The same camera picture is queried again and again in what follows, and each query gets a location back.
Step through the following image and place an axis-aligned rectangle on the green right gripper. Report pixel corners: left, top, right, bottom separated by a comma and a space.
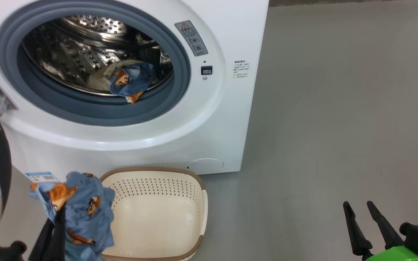
343, 201, 418, 261

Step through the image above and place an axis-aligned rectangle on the grey warning sticker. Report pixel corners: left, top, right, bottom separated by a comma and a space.
175, 20, 208, 57

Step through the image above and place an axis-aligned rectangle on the white front-load washing machine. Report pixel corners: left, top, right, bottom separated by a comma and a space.
0, 0, 269, 182

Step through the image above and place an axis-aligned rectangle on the cream perforated laundry basket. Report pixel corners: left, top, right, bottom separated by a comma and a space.
99, 167, 208, 261

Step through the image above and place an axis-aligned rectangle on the cream and blue cartoon garment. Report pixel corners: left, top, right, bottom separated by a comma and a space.
87, 60, 155, 104

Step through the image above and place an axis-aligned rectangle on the stainless steel washing machine drum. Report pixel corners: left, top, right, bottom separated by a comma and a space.
21, 14, 174, 98

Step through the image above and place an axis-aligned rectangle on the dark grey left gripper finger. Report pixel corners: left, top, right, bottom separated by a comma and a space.
29, 219, 55, 261
49, 207, 66, 261

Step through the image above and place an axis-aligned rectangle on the blue energy label sticker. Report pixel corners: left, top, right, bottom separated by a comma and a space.
25, 172, 60, 183

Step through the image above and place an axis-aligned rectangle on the round white filter cover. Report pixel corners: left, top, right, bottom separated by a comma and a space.
189, 158, 224, 174

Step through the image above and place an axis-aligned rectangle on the clear text notice sticker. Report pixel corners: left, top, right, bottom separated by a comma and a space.
233, 60, 250, 80

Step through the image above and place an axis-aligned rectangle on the blue cartoon print garment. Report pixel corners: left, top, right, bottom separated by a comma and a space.
30, 171, 116, 261

